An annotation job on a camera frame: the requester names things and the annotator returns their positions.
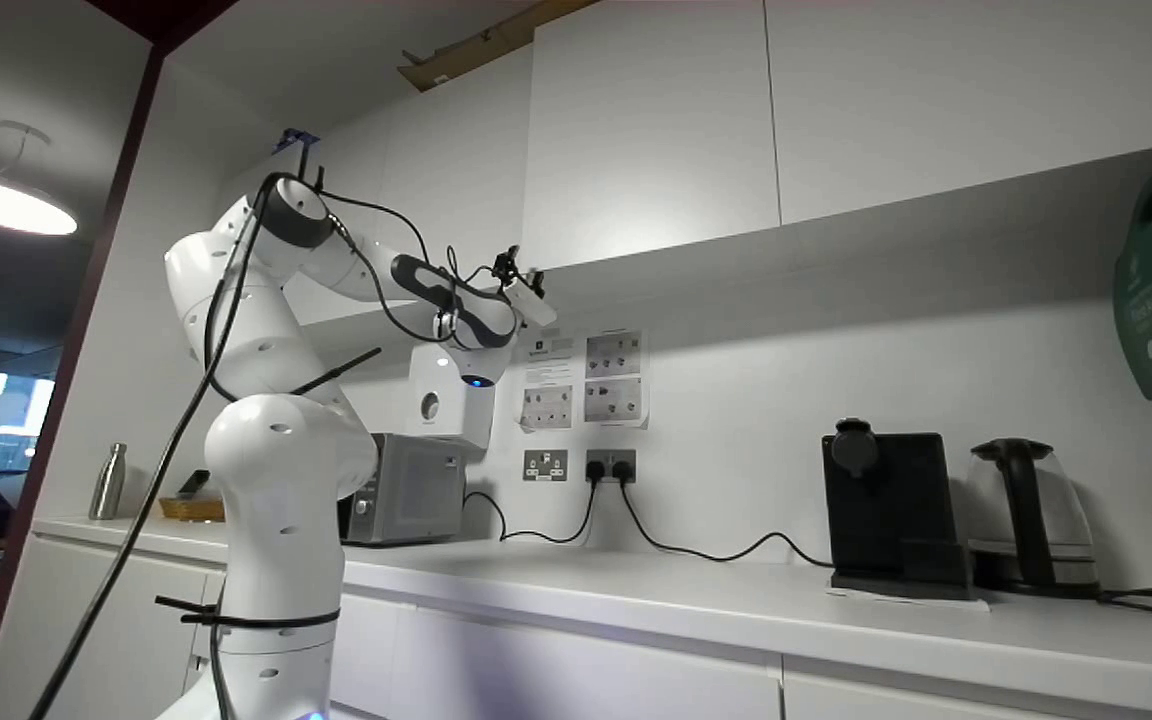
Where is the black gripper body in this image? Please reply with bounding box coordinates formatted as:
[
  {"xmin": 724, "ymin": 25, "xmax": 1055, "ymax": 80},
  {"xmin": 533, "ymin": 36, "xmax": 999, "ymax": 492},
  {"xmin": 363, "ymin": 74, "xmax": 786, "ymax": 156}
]
[{"xmin": 489, "ymin": 261, "xmax": 533, "ymax": 299}]

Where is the white cabinet door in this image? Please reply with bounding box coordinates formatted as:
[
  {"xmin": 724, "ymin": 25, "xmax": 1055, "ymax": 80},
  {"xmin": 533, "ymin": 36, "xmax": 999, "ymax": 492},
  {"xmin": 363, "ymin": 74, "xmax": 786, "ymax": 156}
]
[
  {"xmin": 332, "ymin": 47, "xmax": 537, "ymax": 291},
  {"xmin": 330, "ymin": 592, "xmax": 787, "ymax": 720},
  {"xmin": 522, "ymin": 0, "xmax": 786, "ymax": 272},
  {"xmin": 766, "ymin": 0, "xmax": 1152, "ymax": 227},
  {"xmin": 781, "ymin": 663, "xmax": 1152, "ymax": 720},
  {"xmin": 0, "ymin": 534, "xmax": 227, "ymax": 720}
]

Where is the white upper cabinet body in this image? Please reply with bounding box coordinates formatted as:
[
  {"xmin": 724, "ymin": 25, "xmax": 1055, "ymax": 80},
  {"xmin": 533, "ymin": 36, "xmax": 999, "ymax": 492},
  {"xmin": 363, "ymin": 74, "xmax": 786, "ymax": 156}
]
[{"xmin": 293, "ymin": 131, "xmax": 1152, "ymax": 354}]

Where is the black zip tie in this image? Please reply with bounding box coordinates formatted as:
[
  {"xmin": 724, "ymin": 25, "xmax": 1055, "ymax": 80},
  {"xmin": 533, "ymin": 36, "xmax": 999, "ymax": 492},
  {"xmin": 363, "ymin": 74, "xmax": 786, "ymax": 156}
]
[
  {"xmin": 151, "ymin": 592, "xmax": 343, "ymax": 633},
  {"xmin": 288, "ymin": 346, "xmax": 388, "ymax": 401}
]

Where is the wooden plank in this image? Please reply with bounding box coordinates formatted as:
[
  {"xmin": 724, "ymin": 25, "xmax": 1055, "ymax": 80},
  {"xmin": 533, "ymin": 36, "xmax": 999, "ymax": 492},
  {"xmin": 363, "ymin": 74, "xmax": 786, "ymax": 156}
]
[{"xmin": 398, "ymin": 0, "xmax": 600, "ymax": 96}]

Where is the silver black microwave oven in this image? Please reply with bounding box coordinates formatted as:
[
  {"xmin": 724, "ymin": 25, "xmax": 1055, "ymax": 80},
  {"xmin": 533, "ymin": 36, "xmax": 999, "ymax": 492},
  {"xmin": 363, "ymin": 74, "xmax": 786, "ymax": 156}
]
[{"xmin": 342, "ymin": 434, "xmax": 472, "ymax": 551}]

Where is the wooden tray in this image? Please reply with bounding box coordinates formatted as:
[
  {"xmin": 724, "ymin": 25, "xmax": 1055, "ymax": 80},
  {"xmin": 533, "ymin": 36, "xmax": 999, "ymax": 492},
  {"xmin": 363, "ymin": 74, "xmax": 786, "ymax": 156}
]
[{"xmin": 157, "ymin": 492, "xmax": 227, "ymax": 528}]

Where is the black coffee machine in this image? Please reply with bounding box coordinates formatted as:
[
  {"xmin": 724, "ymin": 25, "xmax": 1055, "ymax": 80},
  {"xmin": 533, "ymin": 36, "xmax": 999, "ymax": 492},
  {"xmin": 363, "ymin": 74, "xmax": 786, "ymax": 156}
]
[{"xmin": 822, "ymin": 415, "xmax": 994, "ymax": 610}]

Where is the metal bottle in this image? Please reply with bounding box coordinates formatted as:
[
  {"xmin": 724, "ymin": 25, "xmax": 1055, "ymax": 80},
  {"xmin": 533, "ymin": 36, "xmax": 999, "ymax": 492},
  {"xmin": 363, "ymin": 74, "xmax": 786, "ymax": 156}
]
[{"xmin": 87, "ymin": 439, "xmax": 134, "ymax": 525}]

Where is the round ceiling lamp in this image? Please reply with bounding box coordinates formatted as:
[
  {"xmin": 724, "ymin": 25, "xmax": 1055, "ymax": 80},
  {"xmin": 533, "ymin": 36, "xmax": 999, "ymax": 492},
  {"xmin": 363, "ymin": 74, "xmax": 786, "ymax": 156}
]
[{"xmin": 0, "ymin": 116, "xmax": 86, "ymax": 240}]

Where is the white double wall socket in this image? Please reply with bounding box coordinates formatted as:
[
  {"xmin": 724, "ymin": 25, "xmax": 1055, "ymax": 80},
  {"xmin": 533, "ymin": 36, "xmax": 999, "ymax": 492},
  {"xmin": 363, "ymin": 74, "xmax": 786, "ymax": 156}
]
[
  {"xmin": 515, "ymin": 386, "xmax": 575, "ymax": 438},
  {"xmin": 586, "ymin": 332, "xmax": 646, "ymax": 379},
  {"xmin": 581, "ymin": 376, "xmax": 646, "ymax": 429}
]

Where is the white wall dispenser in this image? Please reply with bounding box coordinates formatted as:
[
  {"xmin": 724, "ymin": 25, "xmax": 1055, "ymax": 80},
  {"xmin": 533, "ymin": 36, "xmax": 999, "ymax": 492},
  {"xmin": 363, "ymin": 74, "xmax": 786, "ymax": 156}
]
[{"xmin": 401, "ymin": 340, "xmax": 502, "ymax": 466}]

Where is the metal wall switch plate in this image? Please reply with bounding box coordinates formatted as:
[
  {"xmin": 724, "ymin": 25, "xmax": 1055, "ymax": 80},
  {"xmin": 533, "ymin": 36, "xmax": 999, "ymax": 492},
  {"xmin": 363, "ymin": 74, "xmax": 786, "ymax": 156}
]
[{"xmin": 522, "ymin": 445, "xmax": 575, "ymax": 489}]

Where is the metal double wall socket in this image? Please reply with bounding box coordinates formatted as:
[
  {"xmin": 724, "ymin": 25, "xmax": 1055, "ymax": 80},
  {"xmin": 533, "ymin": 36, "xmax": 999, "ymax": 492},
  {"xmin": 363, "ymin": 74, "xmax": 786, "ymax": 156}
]
[{"xmin": 581, "ymin": 449, "xmax": 642, "ymax": 489}]

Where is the black microwave power cable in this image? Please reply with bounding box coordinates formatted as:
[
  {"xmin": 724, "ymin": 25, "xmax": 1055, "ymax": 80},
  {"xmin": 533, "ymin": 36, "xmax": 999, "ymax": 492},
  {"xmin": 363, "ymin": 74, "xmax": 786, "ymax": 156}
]
[{"xmin": 461, "ymin": 455, "xmax": 610, "ymax": 551}]

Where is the black coffee machine cable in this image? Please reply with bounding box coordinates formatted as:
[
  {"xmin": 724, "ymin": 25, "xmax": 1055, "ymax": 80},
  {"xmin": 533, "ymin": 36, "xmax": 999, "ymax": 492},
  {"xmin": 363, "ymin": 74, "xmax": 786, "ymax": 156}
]
[{"xmin": 610, "ymin": 455, "xmax": 838, "ymax": 575}]

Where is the dark red door frame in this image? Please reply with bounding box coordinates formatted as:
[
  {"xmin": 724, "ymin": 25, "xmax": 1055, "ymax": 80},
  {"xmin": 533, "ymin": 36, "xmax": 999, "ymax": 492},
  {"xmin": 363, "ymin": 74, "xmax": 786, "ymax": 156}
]
[{"xmin": 0, "ymin": 0, "xmax": 247, "ymax": 720}]

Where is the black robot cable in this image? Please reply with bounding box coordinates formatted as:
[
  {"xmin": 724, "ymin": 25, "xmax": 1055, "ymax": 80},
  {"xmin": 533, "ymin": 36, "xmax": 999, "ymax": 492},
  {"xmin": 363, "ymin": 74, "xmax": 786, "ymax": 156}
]
[{"xmin": 29, "ymin": 163, "xmax": 530, "ymax": 720}]

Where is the glass kettle black handle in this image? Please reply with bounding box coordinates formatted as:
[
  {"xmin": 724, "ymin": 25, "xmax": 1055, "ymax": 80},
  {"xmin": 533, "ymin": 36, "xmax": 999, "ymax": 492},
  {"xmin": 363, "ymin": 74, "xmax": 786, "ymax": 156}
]
[{"xmin": 963, "ymin": 438, "xmax": 1110, "ymax": 602}]

